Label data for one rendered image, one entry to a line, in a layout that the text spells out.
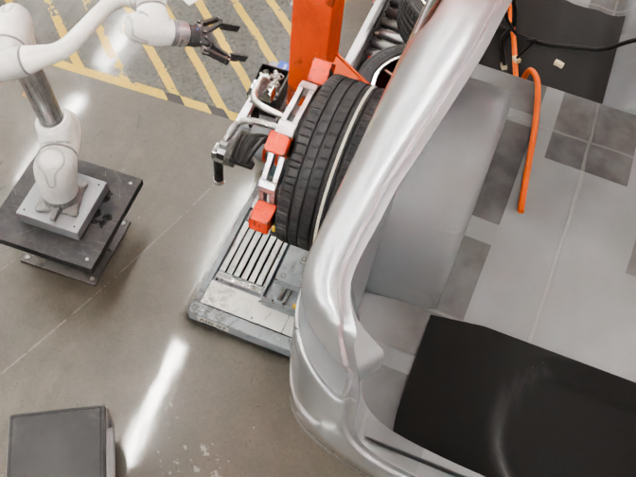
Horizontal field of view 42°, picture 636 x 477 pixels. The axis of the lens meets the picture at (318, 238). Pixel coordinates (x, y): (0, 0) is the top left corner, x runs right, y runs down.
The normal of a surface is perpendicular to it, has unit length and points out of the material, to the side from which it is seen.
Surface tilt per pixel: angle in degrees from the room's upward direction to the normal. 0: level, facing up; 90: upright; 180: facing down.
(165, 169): 0
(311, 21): 90
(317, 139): 25
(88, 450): 0
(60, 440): 0
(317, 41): 90
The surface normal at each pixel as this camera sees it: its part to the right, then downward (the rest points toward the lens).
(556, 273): -0.07, -0.21
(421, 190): -0.18, 0.08
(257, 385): 0.07, -0.54
